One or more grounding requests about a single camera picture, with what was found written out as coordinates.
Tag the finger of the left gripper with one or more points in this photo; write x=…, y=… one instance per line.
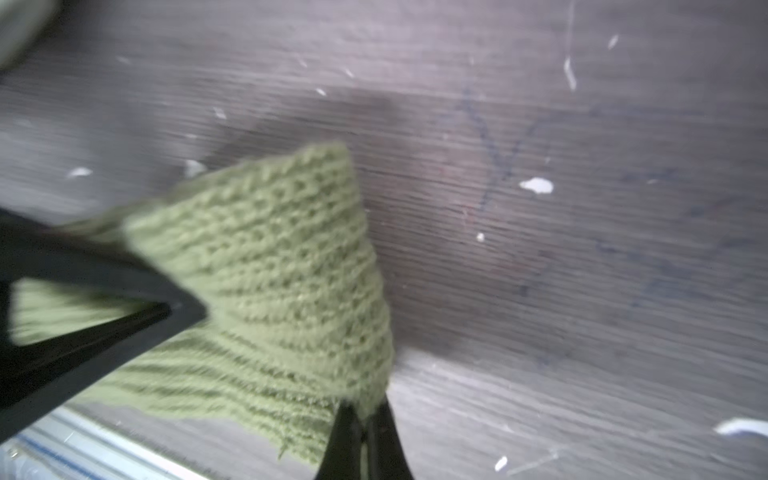
x=72, y=312

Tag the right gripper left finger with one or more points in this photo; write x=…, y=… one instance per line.
x=342, y=457

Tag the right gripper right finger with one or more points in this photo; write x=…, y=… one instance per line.
x=385, y=456

